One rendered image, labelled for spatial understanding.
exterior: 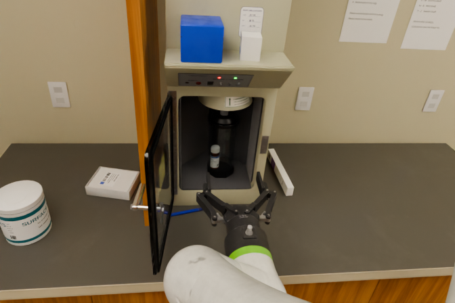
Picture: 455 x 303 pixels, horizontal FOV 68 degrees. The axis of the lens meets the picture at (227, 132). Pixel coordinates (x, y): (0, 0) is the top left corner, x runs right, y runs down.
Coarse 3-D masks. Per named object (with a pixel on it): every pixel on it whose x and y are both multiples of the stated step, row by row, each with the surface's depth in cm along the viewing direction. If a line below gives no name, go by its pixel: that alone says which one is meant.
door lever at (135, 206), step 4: (140, 184) 88; (144, 184) 88; (140, 188) 86; (144, 188) 87; (140, 192) 85; (136, 196) 84; (140, 196) 84; (136, 200) 82; (140, 200) 83; (132, 204) 81; (136, 204) 81; (132, 208) 81; (136, 208) 81; (140, 208) 81; (144, 208) 81
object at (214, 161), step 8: (216, 128) 112; (232, 128) 112; (216, 136) 113; (224, 136) 113; (232, 136) 114; (216, 144) 115; (224, 144) 114; (232, 144) 116; (216, 152) 116; (224, 152) 116; (232, 152) 119; (208, 160) 123; (216, 160) 118; (224, 160) 118; (232, 160) 121; (216, 168) 120; (224, 168) 120
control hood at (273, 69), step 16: (176, 64) 80; (192, 64) 80; (208, 64) 81; (224, 64) 81; (240, 64) 82; (256, 64) 83; (272, 64) 84; (288, 64) 84; (176, 80) 88; (256, 80) 90; (272, 80) 90
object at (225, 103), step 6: (198, 96) 108; (204, 96) 104; (210, 96) 103; (204, 102) 104; (210, 102) 103; (216, 102) 102; (222, 102) 102; (228, 102) 102; (234, 102) 102; (240, 102) 103; (246, 102) 105; (216, 108) 102; (222, 108) 102; (228, 108) 102; (234, 108) 103; (240, 108) 103
